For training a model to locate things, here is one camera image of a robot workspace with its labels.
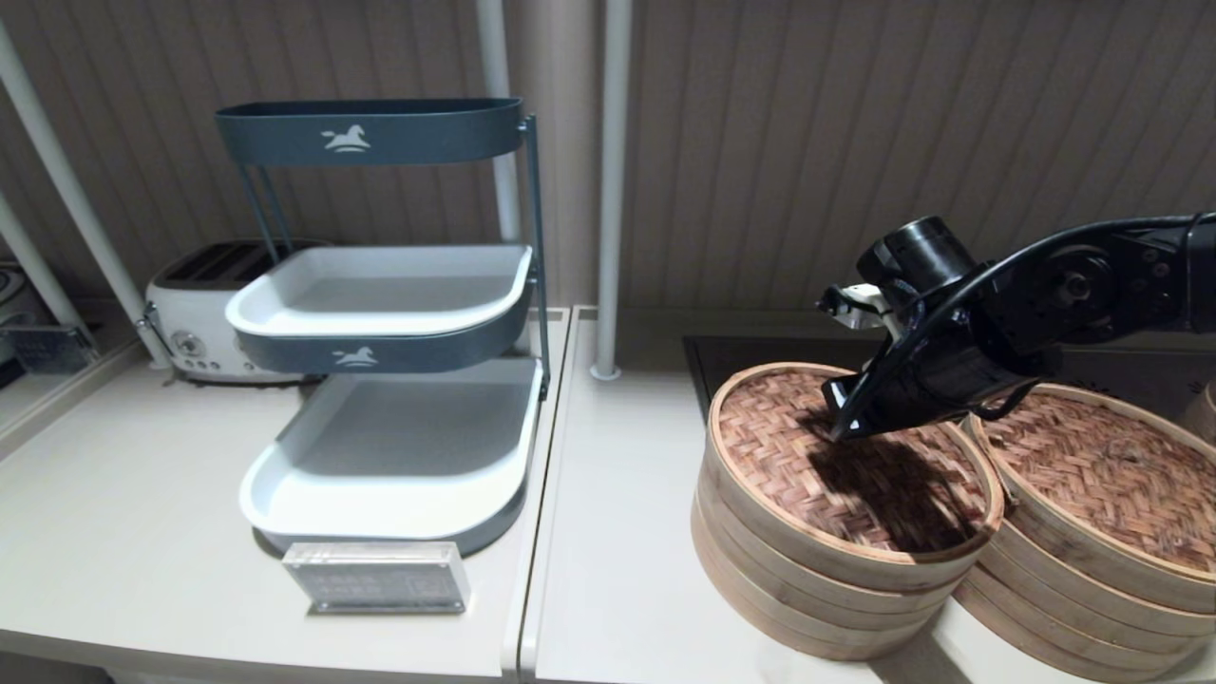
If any woven bamboo steamer lid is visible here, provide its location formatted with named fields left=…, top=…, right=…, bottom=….
left=696, top=362, right=1005, bottom=601

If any right bamboo steamer stack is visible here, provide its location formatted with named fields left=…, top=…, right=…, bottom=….
left=964, top=383, right=1216, bottom=614

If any bamboo steamer basket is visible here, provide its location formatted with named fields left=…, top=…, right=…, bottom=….
left=950, top=532, right=1216, bottom=656
left=945, top=570, right=1216, bottom=683
left=691, top=527, right=937, bottom=661
left=692, top=494, right=951, bottom=632

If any black induction cooktop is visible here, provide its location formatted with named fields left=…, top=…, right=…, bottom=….
left=682, top=328, right=1216, bottom=424

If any white metal pole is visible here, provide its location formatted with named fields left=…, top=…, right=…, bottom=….
left=589, top=0, right=633, bottom=383
left=0, top=195, right=96, bottom=341
left=475, top=0, right=523, bottom=246
left=0, top=19, right=177, bottom=371

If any large white rack tray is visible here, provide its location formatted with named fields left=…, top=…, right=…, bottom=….
left=238, top=357, right=544, bottom=558

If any white tray blue underside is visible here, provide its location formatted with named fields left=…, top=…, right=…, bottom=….
left=225, top=245, right=535, bottom=376

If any dark blue rack tray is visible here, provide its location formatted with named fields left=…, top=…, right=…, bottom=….
left=214, top=99, right=525, bottom=170

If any clear acrylic sign block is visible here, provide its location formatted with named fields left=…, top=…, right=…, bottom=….
left=282, top=541, right=472, bottom=616

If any white retro toaster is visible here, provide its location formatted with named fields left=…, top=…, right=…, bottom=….
left=136, top=241, right=329, bottom=386

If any metal mesh holder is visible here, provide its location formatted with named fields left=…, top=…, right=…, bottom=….
left=0, top=326, right=101, bottom=376

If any grey round appliance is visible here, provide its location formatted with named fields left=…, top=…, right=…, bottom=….
left=0, top=262, right=34, bottom=327

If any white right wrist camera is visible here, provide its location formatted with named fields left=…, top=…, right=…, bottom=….
left=817, top=283, right=899, bottom=332

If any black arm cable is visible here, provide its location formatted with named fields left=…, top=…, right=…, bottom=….
left=902, top=214, right=1216, bottom=419

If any dark blue rack frame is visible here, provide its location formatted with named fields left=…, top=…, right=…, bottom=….
left=236, top=116, right=554, bottom=403

